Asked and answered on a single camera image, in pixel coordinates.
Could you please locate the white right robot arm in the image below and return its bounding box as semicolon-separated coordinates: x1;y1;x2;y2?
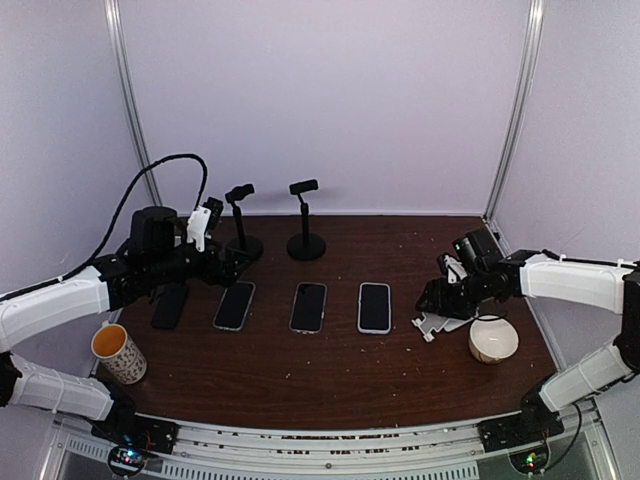
416;229;639;442

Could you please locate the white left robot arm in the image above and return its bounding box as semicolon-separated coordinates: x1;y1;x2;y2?
1;206;252;444

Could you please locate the white folding stand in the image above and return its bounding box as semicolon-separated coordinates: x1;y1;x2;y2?
411;312;472;343

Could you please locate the black round-base stand front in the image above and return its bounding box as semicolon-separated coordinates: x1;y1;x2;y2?
223;183;265;261

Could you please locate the floral mug yellow inside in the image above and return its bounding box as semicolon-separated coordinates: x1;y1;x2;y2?
91;322;147;385

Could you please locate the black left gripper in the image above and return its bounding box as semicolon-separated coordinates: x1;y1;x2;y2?
147;237;254;287

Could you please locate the black smartphone no case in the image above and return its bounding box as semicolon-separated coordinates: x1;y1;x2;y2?
151;284;189;330

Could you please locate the right aluminium frame post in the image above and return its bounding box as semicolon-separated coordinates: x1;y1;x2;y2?
483;0;546;223

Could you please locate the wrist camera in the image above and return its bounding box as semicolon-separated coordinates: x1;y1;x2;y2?
436;253;469;284
186;197;224;252

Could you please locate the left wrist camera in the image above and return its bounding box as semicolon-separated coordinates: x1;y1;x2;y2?
186;197;224;252

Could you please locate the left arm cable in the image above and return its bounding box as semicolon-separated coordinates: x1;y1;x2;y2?
54;152;210;279

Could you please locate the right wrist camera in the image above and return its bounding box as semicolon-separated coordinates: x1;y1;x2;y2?
436;253;469;284

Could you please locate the white ceramic bowl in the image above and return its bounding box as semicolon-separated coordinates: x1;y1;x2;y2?
468;319;519;365

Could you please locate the left aluminium frame post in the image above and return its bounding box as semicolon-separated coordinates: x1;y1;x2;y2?
103;0;162;206

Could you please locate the aluminium frame post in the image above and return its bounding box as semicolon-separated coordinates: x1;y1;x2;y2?
483;0;546;223
103;0;162;206

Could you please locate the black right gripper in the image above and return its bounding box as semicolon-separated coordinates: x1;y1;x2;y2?
417;269;492;320

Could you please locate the black round-base phone stand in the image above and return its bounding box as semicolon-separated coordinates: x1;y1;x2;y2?
287;179;326;261

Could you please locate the front aluminium rail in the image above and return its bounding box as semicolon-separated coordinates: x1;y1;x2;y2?
49;394;611;480

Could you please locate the smartphone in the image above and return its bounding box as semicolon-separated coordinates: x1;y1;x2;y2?
289;283;327;334
213;282;256;332
357;282;392;335

